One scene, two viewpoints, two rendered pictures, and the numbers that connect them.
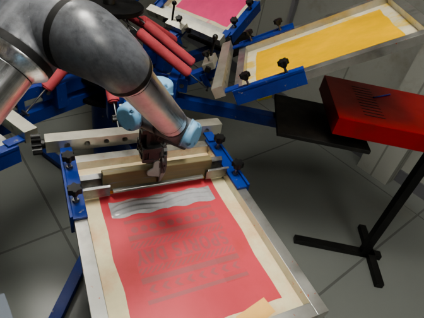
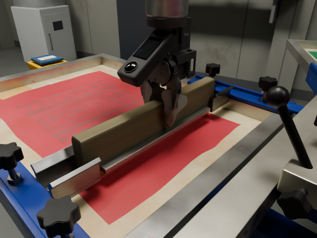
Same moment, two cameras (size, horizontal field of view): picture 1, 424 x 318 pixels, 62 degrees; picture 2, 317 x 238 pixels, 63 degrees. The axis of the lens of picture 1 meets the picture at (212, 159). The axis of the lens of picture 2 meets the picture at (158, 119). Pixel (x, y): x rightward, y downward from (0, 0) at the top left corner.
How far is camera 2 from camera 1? 1.48 m
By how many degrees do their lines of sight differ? 111
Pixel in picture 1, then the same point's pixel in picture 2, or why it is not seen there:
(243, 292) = (23, 97)
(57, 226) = not seen: outside the picture
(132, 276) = (123, 85)
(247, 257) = (13, 116)
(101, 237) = not seen: hidden behind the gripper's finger
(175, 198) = not seen: hidden behind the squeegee
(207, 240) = (63, 115)
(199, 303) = (64, 87)
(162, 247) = (110, 100)
